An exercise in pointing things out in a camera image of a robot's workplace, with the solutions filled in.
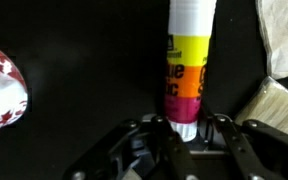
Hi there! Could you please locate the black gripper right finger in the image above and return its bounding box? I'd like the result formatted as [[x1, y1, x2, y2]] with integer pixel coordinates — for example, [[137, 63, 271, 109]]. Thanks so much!
[[197, 110, 288, 180]]

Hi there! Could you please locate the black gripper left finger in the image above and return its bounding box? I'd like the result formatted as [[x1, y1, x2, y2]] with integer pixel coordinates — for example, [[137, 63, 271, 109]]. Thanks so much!
[[61, 114, 199, 180]]

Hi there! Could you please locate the glue stick with colour bands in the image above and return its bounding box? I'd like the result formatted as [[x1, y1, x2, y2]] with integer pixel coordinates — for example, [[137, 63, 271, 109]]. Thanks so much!
[[163, 0, 218, 143]]

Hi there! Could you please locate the red enamel mug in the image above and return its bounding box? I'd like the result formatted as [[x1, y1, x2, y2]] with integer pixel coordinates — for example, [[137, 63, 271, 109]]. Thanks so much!
[[0, 41, 29, 141]]

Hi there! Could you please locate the wooden paint brush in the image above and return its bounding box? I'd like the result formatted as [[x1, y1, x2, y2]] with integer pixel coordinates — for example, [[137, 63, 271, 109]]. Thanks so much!
[[234, 75, 288, 137]]

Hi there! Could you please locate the folded beige cloth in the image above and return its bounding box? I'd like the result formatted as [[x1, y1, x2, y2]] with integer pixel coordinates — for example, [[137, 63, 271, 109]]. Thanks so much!
[[255, 0, 288, 81]]

